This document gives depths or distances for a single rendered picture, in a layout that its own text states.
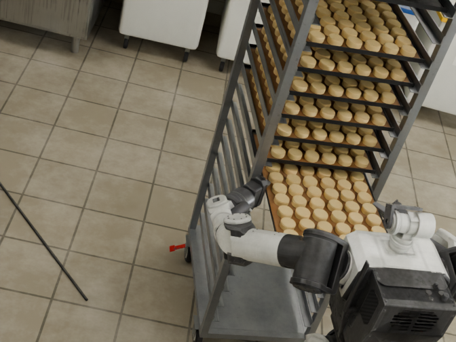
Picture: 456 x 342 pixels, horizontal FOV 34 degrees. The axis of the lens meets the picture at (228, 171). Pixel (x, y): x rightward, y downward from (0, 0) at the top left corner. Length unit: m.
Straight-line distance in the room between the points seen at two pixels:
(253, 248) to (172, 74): 2.98
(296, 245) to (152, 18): 3.10
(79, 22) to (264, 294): 2.14
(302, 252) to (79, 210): 1.98
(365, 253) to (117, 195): 2.10
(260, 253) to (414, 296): 0.41
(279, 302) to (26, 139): 1.65
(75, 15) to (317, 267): 3.07
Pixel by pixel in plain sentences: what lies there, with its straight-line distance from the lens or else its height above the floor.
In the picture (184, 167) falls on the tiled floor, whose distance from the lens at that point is 4.13.
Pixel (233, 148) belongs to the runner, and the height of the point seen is 0.80.
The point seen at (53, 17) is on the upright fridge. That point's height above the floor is 0.27.
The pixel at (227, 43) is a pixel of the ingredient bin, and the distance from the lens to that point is 4.88.
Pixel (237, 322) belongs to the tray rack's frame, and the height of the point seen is 0.15.
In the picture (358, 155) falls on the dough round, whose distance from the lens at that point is 2.72.
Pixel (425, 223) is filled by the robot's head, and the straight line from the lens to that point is 1.98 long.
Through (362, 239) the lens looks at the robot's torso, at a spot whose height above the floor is 1.28.
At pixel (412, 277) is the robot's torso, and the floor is 1.29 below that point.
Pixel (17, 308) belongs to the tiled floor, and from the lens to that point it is 3.31.
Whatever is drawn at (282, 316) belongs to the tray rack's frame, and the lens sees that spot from 3.32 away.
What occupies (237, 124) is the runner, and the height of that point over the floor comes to 0.89.
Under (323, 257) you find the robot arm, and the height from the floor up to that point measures 1.27.
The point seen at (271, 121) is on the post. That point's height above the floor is 1.22.
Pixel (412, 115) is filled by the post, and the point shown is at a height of 1.31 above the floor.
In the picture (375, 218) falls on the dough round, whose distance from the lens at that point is 2.57.
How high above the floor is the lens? 2.53
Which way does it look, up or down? 37 degrees down
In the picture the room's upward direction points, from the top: 17 degrees clockwise
